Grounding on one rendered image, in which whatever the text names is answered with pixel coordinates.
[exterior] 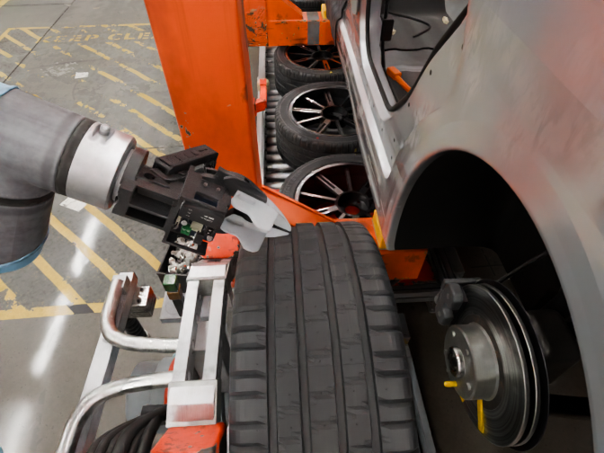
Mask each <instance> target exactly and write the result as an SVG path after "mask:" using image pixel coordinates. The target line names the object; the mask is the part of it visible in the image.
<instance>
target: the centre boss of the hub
mask: <svg viewBox="0 0 604 453"><path fill-rule="evenodd" d="M447 361H448V365H449V370H450V372H451V374H452V375H453V376H454V377H456V378H462V377H463V376H464V375H465V361H464V357H463V354H462V352H461V350H460V349H459V348H458V346H451V347H449V349H448V352H447Z"/></svg>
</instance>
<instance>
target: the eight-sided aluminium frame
mask: <svg viewBox="0 0 604 453"><path fill-rule="evenodd" d="M237 259H238V258H231V259H211V260H200V261H199V262H194V263H193V264H192V266H191V268H190V272H189V274H188V277H187V279H186V282H187V290H186V296H185V301H184V307H183V312H182V322H181V328H180V333H179V339H178V344H177V350H176V355H175V361H174V366H173V376H172V382H169V383H168V396H167V412H166V428H171V427H183V426H198V425H212V424H217V423H218V422H221V371H222V360H223V350H224V339H225V328H226V321H227V336H228V344H229V347H230V341H231V324H232V309H233V298H234V295H233V291H232V287H231V282H232V280H233V279H234V278H235V272H236V265H237ZM203 296H212V298H211V306H210V314H209V329H208V337H207V345H206V353H205V360H204V369H203V377H202V379H201V380H192V376H193V369H194V361H195V355H196V353H195V351H194V349H195V342H196V335H197V329H198V322H199V321H200V314H201V308H202V300H203Z"/></svg>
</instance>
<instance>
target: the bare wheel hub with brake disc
mask: <svg viewBox="0 0 604 453"><path fill-rule="evenodd" d="M463 290H464V291H465V294H466V298H467V301H468V303H467V304H466V307H465V308H464V310H463V312H462V313H461V315H460V317H459V318H458V320H457V321H456V323H455V324H449V325H448V330H447V333H446V336H445V342H444V355H445V361H446V366H447V372H448V373H449V378H450V381H456V382H457V386H454V388H455V390H456V391H457V393H458V394H459V395H460V396H461V397H462V398H463V399H465V401H464V402H462V403H463V405H464V407H465V409H466V412H467V414H468V416H469V417H470V419H471V421H472V423H473V424H474V426H475V427H476V428H477V429H478V416H477V400H481V399H482V400H483V423H484V432H483V433H482V432H480V431H479V432H480V433H481V434H482V435H483V436H484V437H485V438H486V439H487V440H488V441H490V442H491V443H492V444H493V445H495V446H498V447H516V446H521V445H523V444H525V443H527V442H528V441H529V440H530V438H531V437H532V435H533V434H534V432H535V429H536V427H537V423H538V419H539V414H540V405H541V388H540V378H539V372H538V367H537V359H536V355H535V352H534V349H533V346H532V343H531V340H530V338H529V334H528V331H527V329H526V327H525V325H524V324H523V322H522V320H521V318H520V315H519V313H518V312H517V310H516V309H515V307H514V306H513V304H512V303H511V302H510V301H509V299H507V298H506V297H505V296H504V295H503V294H502V293H501V291H500V290H498V289H497V288H495V287H494V286H491V285H489V284H484V283H481V284H468V285H465V286H464V287H463ZM451 346H458V348H459V349H460V350H461V352H462V354H463V357H464V361H465V375H464V376H463V377H459V378H457V377H454V376H453V375H452V374H451V372H450V370H449V365H448V361H447V352H448V349H449V347H451Z"/></svg>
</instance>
